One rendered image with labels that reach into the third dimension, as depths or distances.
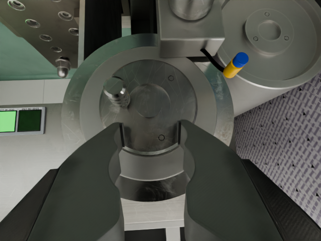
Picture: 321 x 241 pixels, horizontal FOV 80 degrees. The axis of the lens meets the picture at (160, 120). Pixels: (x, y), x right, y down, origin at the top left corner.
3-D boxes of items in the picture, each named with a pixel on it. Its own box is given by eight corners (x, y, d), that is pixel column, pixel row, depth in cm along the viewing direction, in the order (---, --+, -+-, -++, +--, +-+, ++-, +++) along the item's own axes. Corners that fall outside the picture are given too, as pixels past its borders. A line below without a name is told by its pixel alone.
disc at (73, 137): (232, 38, 18) (236, 206, 15) (230, 41, 19) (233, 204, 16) (73, 27, 18) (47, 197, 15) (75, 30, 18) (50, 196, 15)
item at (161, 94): (191, 162, 14) (88, 145, 14) (186, 161, 16) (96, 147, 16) (203, 66, 15) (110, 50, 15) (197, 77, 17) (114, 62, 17)
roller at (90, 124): (217, 50, 17) (218, 184, 15) (178, 114, 43) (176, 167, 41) (87, 41, 17) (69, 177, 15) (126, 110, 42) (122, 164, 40)
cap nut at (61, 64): (67, 58, 50) (66, 74, 49) (73, 65, 53) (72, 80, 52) (52, 59, 49) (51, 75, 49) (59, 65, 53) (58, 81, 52)
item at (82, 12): (87, -98, 21) (83, 60, 18) (121, 35, 44) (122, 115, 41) (82, -98, 21) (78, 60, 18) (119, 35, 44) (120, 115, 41)
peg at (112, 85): (112, 71, 12) (130, 83, 12) (119, 87, 15) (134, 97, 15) (97, 88, 12) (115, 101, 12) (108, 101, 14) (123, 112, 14)
